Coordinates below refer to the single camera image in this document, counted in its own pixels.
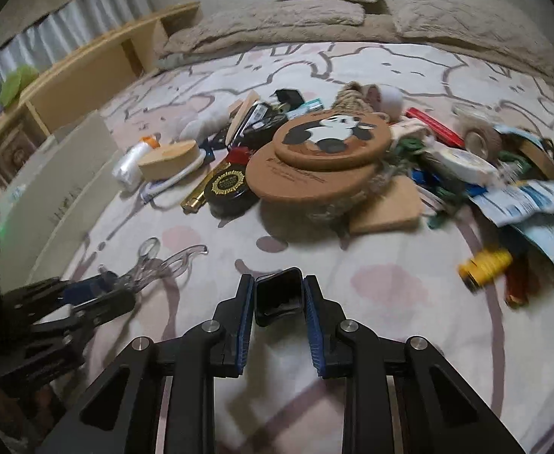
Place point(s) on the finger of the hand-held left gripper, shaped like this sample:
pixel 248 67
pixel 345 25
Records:
pixel 111 305
pixel 88 288

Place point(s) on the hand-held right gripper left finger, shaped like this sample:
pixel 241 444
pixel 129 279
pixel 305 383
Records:
pixel 245 321

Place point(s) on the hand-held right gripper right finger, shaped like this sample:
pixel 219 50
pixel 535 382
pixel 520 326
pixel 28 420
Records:
pixel 314 326

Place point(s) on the small black case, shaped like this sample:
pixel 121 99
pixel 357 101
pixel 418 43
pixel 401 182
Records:
pixel 279 298

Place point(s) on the clear plastic scissors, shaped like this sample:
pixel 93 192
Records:
pixel 163 262

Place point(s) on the white storage box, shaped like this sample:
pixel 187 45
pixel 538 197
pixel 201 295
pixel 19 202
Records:
pixel 78 151

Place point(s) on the woven straw coaster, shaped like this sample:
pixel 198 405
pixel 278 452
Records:
pixel 348 205

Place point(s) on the round black gold tin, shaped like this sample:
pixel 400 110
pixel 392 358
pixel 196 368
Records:
pixel 229 191

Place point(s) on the plastic bag roll orange cap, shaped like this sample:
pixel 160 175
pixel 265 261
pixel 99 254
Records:
pixel 132 163

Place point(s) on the gold lighter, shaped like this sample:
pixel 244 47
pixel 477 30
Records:
pixel 199 196

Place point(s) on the plain cork coaster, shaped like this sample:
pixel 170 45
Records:
pixel 305 179

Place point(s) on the shiny yellow cylinder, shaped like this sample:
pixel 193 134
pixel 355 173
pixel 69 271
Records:
pixel 487 265

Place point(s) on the panda cork coaster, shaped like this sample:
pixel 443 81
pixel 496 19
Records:
pixel 333 139

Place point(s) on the black patterned case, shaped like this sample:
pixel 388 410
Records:
pixel 263 120

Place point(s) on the crumpled white plastic bag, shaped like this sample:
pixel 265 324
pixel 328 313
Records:
pixel 206 120

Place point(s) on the oval wooden piece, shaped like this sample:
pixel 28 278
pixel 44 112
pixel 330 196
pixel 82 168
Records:
pixel 240 116

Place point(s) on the red lighter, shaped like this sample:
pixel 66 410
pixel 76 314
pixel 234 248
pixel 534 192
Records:
pixel 518 283

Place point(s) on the green plush toy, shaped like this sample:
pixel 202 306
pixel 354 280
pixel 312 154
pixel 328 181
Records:
pixel 19 83

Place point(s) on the wooden bedside shelf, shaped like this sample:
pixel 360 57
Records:
pixel 92 66

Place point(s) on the small black box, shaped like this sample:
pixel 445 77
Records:
pixel 289 97

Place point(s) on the long red box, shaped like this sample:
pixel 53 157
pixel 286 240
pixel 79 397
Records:
pixel 435 125

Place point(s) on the wide white tape roll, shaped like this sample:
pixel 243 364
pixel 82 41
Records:
pixel 386 97

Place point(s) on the blue white paper packets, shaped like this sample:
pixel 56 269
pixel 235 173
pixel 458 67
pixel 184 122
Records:
pixel 527 208

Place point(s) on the brown tape roll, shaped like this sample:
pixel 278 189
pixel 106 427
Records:
pixel 483 141

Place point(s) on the grey curtain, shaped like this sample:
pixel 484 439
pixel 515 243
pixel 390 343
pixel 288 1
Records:
pixel 69 14

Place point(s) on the beige textured pillow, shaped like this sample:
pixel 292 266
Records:
pixel 471 23
pixel 277 21

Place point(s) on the beige fleece blanket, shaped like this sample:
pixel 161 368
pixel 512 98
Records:
pixel 378 28

